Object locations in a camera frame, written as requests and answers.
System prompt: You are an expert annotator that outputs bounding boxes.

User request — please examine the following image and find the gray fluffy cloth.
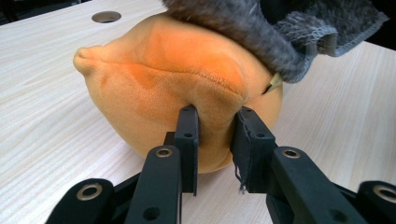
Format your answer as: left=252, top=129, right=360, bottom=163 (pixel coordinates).
left=162, top=0, right=390, bottom=84

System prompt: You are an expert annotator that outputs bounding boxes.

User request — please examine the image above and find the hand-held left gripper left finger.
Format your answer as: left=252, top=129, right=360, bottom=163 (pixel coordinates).
left=124, top=105, right=200, bottom=224

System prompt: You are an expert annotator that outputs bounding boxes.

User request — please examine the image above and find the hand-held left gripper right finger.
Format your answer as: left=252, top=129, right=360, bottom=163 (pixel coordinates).
left=231, top=106, right=368, bottom=224

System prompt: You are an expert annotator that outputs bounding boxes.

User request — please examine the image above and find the orange plush toy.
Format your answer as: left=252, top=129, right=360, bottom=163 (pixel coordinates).
left=73, top=12, right=284, bottom=175

